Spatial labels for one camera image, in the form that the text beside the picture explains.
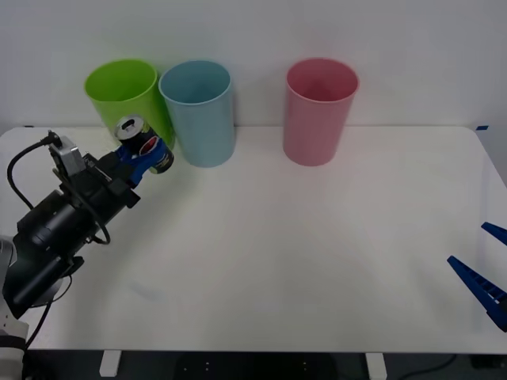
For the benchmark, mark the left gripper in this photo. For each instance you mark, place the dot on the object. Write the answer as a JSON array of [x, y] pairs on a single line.
[[101, 196]]

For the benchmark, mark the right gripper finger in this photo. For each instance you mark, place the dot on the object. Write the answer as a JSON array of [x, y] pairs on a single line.
[[479, 285], [497, 231]]

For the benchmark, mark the blue and black drink can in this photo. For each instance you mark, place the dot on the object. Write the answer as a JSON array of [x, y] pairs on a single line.
[[129, 127]]

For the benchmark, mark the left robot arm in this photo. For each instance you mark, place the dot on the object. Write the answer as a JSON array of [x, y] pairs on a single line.
[[47, 225]]

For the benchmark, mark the green plastic bin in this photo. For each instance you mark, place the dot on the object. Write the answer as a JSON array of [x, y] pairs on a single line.
[[119, 87]]

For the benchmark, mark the pale blue plastic bin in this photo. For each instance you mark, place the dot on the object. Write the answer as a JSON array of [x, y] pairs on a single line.
[[206, 130]]

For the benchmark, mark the white table leg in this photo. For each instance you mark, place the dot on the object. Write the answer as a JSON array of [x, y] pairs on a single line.
[[375, 365], [109, 363]]

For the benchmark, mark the pink plastic bin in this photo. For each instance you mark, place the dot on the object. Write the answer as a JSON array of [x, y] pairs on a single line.
[[313, 130]]

